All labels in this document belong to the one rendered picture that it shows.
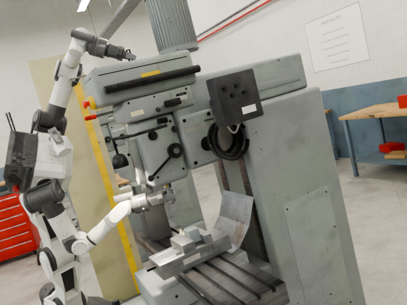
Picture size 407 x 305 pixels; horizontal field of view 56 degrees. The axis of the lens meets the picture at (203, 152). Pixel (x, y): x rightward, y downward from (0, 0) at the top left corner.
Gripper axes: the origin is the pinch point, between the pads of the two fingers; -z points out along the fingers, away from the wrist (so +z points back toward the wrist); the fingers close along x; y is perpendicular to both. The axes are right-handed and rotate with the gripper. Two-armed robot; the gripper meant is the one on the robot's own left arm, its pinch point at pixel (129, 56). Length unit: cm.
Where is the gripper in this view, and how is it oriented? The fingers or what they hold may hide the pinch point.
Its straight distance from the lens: 187.2
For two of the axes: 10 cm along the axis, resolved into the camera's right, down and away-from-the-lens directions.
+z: -9.5, -2.4, -1.8
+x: 1.6, 1.1, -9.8
